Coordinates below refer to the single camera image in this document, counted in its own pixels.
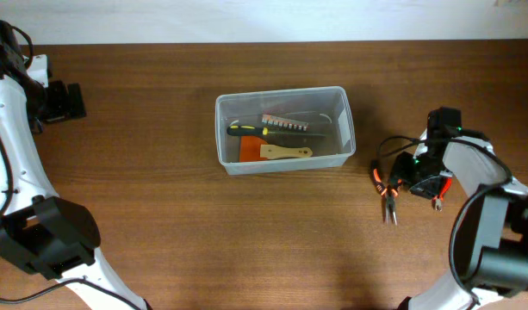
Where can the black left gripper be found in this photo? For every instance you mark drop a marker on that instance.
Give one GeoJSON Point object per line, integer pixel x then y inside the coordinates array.
{"type": "Point", "coordinates": [68, 102]}

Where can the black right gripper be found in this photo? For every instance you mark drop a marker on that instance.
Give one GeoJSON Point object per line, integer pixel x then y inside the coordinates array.
{"type": "Point", "coordinates": [423, 182]}

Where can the red black cutting pliers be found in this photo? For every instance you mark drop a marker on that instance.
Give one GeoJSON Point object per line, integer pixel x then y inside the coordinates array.
{"type": "Point", "coordinates": [437, 200]}

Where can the orange black needle-nose pliers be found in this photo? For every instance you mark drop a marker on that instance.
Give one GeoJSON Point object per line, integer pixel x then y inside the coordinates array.
{"type": "Point", "coordinates": [387, 191]}

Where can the clear plastic container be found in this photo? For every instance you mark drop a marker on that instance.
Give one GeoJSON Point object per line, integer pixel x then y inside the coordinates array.
{"type": "Point", "coordinates": [325, 109]}

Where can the orange socket bit holder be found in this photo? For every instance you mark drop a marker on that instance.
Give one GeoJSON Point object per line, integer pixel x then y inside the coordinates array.
{"type": "Point", "coordinates": [290, 124]}

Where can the orange scraper wooden handle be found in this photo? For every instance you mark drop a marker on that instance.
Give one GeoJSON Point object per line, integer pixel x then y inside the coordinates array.
{"type": "Point", "coordinates": [254, 149]}

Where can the yellow black metal file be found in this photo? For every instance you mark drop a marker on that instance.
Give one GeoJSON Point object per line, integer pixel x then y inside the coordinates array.
{"type": "Point", "coordinates": [236, 130]}

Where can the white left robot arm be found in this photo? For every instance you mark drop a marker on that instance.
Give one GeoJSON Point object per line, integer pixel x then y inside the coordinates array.
{"type": "Point", "coordinates": [40, 232]}

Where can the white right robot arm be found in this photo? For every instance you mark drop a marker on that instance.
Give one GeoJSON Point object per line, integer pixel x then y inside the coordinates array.
{"type": "Point", "coordinates": [488, 246]}

